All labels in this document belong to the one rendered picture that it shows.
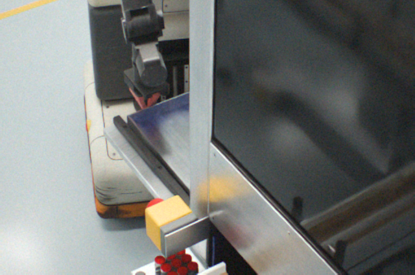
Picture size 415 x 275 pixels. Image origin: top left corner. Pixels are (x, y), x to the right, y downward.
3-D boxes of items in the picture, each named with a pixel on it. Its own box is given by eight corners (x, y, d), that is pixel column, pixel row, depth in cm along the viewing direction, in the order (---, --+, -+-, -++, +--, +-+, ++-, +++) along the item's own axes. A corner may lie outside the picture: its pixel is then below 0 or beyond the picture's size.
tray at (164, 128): (308, 174, 175) (310, 162, 173) (207, 221, 164) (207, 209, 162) (223, 89, 197) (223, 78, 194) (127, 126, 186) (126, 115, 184)
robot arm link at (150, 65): (159, 6, 172) (120, 14, 171) (171, 35, 164) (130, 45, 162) (166, 49, 180) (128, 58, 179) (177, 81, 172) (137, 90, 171)
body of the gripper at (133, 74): (144, 102, 178) (143, 75, 173) (123, 77, 185) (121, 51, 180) (170, 92, 181) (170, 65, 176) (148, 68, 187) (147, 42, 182)
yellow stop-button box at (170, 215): (198, 243, 149) (199, 217, 145) (165, 259, 147) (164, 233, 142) (177, 218, 154) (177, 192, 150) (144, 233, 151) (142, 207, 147)
